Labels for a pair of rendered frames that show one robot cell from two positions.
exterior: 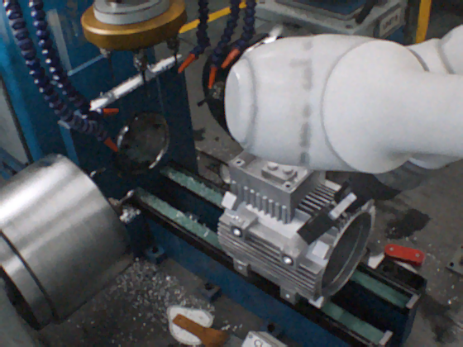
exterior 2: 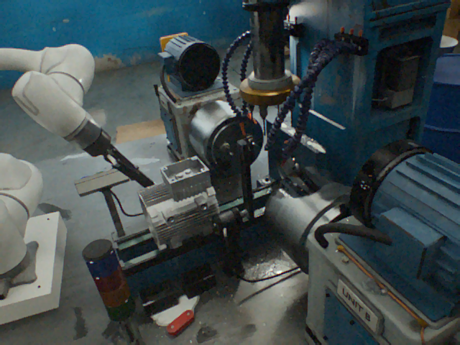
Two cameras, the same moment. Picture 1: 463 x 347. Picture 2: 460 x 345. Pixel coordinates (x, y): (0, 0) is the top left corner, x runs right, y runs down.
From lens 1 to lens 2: 147 cm
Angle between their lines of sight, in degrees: 83
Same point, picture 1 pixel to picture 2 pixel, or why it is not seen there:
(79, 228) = (201, 128)
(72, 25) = (318, 88)
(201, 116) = not seen: hidden behind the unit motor
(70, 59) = (314, 104)
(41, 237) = (199, 118)
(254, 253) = not seen: hidden behind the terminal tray
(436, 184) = not seen: outside the picture
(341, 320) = (140, 237)
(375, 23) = (338, 274)
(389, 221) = (218, 333)
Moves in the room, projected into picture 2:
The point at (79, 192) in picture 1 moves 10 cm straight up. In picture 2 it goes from (213, 121) to (208, 95)
